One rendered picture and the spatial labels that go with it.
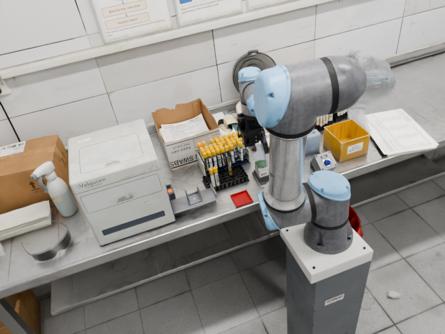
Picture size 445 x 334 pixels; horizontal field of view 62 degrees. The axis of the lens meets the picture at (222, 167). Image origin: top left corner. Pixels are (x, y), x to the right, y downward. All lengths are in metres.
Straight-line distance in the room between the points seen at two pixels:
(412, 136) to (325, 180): 0.74
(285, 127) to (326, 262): 0.53
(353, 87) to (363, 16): 1.38
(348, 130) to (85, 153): 1.07
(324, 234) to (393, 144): 0.66
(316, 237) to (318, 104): 0.54
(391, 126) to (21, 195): 1.57
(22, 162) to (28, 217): 0.21
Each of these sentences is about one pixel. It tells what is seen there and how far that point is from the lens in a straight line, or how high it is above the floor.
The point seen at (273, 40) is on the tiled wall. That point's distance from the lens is 1.90.
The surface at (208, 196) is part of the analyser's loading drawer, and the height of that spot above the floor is 0.91.
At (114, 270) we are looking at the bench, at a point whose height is 0.27.
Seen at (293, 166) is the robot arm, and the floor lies 1.30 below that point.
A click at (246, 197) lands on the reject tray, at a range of 1.43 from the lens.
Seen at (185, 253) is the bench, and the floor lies 0.27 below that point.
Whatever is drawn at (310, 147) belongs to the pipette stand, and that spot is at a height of 0.92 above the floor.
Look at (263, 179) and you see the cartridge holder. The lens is 1.46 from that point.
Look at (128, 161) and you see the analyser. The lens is 1.22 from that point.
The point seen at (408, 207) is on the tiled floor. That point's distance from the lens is 2.73.
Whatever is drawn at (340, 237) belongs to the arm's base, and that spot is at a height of 0.97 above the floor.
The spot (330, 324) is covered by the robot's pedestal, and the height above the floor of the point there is 0.55.
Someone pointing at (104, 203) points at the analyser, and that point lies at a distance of 1.28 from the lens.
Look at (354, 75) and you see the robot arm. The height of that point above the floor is 1.52.
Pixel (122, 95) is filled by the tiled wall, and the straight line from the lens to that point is 1.78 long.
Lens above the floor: 1.87
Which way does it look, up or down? 39 degrees down
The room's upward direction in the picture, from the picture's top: 8 degrees counter-clockwise
